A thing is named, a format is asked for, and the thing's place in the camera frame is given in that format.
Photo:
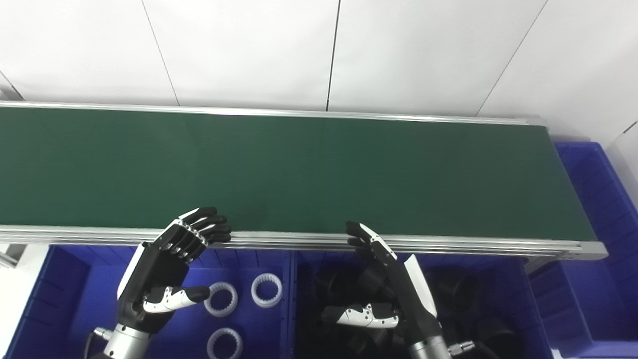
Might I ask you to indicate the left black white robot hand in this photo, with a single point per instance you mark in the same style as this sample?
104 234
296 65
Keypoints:
149 274

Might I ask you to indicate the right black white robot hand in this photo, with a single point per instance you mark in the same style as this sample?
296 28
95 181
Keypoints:
416 299

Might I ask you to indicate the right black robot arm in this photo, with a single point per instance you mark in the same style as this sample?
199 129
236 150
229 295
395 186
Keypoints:
428 349

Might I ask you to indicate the black cylindrical part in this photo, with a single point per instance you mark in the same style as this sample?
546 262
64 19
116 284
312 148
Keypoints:
359 341
498 341
331 284
458 291

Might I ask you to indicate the blue bin with white rings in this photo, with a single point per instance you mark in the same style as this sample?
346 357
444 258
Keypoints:
60 299

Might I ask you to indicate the green conveyor belt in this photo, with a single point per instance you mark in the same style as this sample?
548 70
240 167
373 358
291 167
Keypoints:
299 174
498 247

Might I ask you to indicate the blue bin with black parts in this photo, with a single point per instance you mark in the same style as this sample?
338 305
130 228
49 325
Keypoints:
533 319

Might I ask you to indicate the empty blue plastic bin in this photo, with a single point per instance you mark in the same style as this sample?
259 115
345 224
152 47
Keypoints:
598 249

